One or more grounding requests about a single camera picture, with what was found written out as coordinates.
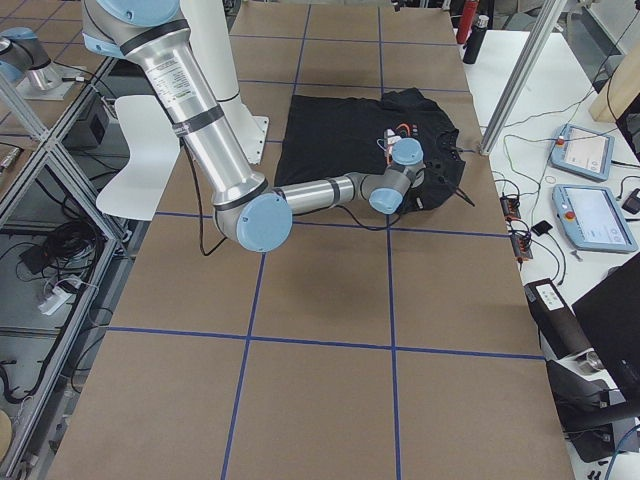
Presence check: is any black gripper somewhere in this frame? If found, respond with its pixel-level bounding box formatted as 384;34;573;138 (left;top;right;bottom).
425;161;475;206

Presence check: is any black graphic t-shirt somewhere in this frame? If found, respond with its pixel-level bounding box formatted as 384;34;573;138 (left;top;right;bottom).
274;88;465;214

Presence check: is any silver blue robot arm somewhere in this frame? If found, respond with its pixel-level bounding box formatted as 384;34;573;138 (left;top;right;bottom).
82;1;464;252

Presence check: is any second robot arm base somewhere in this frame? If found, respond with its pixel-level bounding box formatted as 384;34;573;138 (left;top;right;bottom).
1;27;70;101

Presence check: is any orange circuit board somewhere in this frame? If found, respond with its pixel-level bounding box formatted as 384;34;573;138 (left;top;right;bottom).
500;196;521;219

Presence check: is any upper teach pendant tablet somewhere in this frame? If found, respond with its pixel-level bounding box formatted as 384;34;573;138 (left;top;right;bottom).
550;123;615;182

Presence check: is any teach pendant tablet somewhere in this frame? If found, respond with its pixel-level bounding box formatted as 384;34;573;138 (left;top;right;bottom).
550;123;615;182
552;184;638;253

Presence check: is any lower teach pendant tablet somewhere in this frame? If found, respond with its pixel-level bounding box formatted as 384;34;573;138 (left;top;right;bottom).
552;184;638;253

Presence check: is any black water bottle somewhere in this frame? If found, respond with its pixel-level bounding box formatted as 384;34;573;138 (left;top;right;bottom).
462;15;490;65

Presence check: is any black cylinder device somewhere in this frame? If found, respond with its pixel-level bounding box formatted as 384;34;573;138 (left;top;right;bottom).
524;279;593;359

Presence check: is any red water bottle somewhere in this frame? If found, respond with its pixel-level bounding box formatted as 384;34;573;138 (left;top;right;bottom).
456;0;479;45

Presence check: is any black monitor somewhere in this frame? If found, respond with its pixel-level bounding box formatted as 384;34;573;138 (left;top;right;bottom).
573;255;639;400

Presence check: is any white plastic chair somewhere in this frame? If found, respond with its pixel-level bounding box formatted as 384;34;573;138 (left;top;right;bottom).
96;95;180;221

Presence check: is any aluminium frame post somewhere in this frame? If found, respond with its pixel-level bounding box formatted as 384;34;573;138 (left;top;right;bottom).
479;0;567;155

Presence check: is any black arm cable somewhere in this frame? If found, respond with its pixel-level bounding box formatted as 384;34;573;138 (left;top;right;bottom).
180;139;227;257

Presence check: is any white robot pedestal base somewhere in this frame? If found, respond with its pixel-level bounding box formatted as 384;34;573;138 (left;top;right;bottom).
180;0;269;165

